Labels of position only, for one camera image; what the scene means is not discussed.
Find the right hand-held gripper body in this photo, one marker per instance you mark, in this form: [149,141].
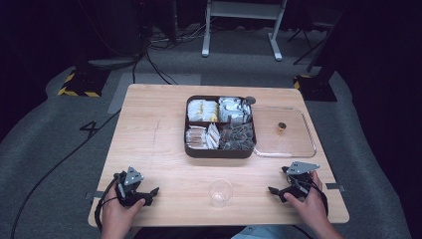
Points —
[298,181]

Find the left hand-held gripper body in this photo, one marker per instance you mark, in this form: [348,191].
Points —
[127,195]

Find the person's left hand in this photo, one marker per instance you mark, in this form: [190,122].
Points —
[117,214]

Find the person's right hand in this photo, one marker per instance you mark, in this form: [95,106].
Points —
[307,209]

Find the grey tape strip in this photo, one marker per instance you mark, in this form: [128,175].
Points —
[94,195]
[335,187]

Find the person's light blue shirt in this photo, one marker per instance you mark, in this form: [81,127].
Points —
[265,233]

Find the clear box lid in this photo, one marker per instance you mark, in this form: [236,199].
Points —
[285,142]

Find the person's dark pants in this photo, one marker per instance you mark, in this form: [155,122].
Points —
[189,233]

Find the clear plastic cup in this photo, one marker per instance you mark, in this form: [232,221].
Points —
[220,192]

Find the pile of dark packets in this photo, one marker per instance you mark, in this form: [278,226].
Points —
[237,136]

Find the brown compartment box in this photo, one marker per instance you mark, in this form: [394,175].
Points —
[219,153]

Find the pile of clear stick packets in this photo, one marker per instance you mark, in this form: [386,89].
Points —
[196,137]

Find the row of white packets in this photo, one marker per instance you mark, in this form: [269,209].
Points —
[213,136]

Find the pile of silver packets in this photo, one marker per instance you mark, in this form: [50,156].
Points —
[234,109]

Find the small grey round cap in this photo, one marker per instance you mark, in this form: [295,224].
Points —
[250,100]

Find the pile of white yellow packets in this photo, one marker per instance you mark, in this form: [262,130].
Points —
[202,110]

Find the black yellow striped stand base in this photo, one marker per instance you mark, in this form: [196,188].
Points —
[83,84]

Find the black tripod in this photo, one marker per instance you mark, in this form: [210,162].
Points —
[310,40]

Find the white metal stand frame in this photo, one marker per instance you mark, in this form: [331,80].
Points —
[244,10]

